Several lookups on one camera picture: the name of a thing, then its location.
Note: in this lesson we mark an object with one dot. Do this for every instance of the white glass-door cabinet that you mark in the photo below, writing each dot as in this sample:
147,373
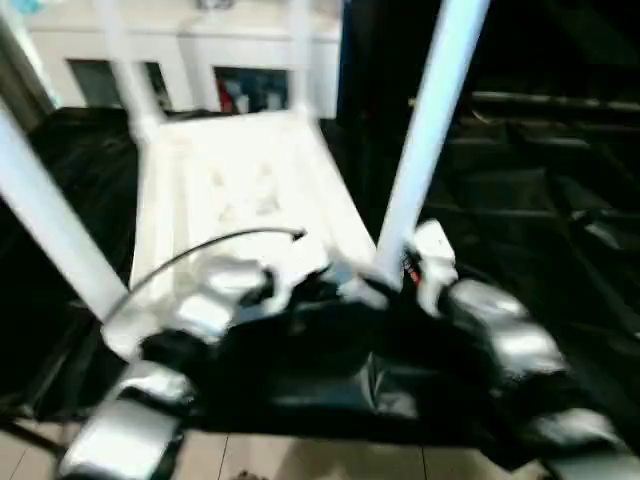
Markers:
210,40

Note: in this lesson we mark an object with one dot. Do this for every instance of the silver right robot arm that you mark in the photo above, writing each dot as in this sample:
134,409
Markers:
505,325

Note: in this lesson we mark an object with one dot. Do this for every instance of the white plastic table leg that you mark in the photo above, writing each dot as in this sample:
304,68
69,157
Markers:
301,60
132,85
50,200
430,125

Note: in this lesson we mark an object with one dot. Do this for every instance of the black glossy mat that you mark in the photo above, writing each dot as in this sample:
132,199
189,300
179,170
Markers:
540,200

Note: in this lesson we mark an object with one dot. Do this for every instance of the grey curtain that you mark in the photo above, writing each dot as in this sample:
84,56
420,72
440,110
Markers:
20,75

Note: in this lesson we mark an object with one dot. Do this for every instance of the black backdrop cloth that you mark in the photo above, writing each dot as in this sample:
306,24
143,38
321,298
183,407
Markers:
550,45

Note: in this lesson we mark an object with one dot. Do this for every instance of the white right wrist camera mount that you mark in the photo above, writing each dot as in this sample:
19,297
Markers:
435,250

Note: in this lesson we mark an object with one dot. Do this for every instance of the dark metal pole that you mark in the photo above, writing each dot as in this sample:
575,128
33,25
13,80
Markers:
550,100

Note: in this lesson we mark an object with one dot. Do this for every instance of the grey crumpled object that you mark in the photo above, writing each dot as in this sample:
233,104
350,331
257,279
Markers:
215,4

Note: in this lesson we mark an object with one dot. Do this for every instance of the black frame leg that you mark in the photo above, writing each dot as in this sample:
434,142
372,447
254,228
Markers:
37,437

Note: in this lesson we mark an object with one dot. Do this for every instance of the small teal object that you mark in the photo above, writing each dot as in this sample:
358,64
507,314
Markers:
29,4

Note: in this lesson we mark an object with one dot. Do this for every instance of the red packet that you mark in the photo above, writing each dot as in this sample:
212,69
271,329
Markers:
225,96

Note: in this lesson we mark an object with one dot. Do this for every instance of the white plastic table top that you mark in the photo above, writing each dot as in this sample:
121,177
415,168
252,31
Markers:
240,175

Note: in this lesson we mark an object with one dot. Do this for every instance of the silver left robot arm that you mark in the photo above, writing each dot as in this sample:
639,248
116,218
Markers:
220,295

